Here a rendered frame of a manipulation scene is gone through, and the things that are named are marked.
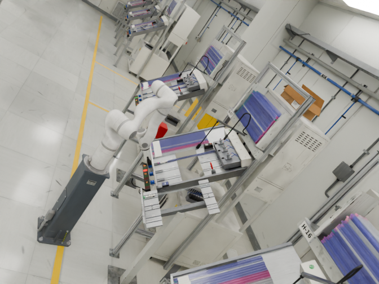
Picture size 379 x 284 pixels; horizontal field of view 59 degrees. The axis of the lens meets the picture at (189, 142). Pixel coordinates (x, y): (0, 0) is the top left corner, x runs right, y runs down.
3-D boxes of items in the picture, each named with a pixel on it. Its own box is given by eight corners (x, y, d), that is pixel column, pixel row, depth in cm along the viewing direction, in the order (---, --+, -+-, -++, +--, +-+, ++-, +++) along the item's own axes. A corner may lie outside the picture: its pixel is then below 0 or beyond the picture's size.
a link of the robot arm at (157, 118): (169, 120, 245) (147, 151, 254) (165, 111, 258) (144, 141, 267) (159, 115, 241) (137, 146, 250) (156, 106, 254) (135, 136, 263)
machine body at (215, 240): (143, 260, 286) (183, 211, 265) (139, 205, 345) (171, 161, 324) (202, 276, 314) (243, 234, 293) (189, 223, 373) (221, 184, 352)
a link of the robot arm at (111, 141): (109, 152, 217) (127, 124, 208) (91, 134, 221) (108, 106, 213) (120, 150, 227) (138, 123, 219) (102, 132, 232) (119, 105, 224)
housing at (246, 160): (242, 174, 259) (241, 160, 252) (225, 142, 300) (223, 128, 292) (252, 172, 260) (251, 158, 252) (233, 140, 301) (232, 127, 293)
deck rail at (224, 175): (158, 194, 251) (156, 188, 248) (157, 192, 253) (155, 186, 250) (247, 173, 257) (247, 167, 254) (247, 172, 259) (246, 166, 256)
